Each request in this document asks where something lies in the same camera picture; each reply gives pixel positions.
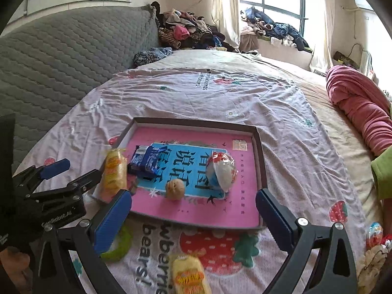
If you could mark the grey quilted headboard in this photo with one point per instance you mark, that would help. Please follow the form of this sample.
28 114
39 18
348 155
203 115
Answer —
61 55

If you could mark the small brown round cookie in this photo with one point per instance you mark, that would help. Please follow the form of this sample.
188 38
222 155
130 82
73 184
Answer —
175 190

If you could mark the cream curtain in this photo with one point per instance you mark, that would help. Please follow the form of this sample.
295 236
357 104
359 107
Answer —
323 27
226 9

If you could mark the blue white snack packet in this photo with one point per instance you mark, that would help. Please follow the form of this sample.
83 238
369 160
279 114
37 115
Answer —
147 160

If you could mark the green cloth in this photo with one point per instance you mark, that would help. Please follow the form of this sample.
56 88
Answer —
383 174

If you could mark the small colourful egg toy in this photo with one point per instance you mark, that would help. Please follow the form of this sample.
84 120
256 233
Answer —
374 235

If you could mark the yellow snack packet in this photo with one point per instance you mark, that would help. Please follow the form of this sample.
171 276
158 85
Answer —
190 277
115 174

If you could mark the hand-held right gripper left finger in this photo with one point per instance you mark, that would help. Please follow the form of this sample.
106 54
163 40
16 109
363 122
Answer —
113 217

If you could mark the dark blue knitted cloth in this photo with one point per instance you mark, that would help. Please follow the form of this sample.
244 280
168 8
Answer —
151 55

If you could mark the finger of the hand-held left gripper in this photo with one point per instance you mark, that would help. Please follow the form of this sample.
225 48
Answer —
78 183
55 168

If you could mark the cream flower-shaped toy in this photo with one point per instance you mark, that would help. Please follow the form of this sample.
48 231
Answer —
372 266

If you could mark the pink rolled blanket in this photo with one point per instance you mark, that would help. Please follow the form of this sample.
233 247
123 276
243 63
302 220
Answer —
358 104

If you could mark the white air conditioner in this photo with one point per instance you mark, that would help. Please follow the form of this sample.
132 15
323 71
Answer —
363 2

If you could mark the pink shallow tray box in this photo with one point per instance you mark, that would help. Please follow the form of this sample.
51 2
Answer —
232 196

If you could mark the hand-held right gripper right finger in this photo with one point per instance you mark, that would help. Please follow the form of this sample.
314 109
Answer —
272 217

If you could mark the printed strawberry blanket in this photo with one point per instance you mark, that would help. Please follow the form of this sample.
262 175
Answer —
190 98

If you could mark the beige bed sheet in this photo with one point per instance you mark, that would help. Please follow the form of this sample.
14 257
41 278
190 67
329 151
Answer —
333 141

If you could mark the red white egg toy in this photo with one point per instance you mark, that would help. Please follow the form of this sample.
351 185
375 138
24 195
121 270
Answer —
222 171

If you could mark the pile of mixed clothes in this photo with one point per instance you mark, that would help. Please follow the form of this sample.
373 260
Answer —
190 30

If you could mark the person's left hand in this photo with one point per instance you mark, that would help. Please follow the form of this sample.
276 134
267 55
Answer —
15 265

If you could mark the clothes heap on windowsill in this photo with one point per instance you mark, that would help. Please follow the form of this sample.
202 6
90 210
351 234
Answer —
278 30

